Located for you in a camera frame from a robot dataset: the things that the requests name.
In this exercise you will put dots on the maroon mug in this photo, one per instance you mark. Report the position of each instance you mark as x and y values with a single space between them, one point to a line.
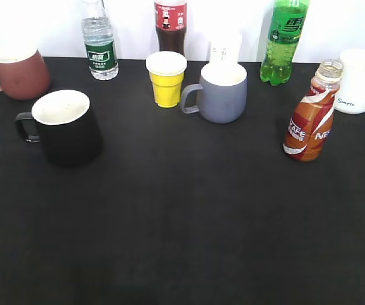
23 72

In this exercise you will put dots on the black mug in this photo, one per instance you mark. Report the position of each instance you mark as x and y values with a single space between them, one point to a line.
65 125

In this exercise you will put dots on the green sprite bottle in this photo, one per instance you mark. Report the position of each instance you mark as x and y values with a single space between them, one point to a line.
283 36

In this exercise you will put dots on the yellow paper cup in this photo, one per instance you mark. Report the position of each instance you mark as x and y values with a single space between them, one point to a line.
166 70

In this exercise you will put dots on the cola bottle red label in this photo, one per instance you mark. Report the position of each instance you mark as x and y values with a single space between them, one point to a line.
171 24

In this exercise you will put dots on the grey mug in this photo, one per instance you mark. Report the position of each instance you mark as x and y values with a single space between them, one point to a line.
220 95

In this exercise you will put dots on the white milk carton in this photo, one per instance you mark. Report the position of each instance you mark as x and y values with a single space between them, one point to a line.
225 46

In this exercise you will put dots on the brown nescafe coffee bottle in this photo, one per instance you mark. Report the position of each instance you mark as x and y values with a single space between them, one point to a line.
311 122

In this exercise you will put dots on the white mug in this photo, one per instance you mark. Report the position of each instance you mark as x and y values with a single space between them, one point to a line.
350 98

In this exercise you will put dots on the clear water bottle green label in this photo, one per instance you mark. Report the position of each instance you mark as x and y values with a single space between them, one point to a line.
98 37

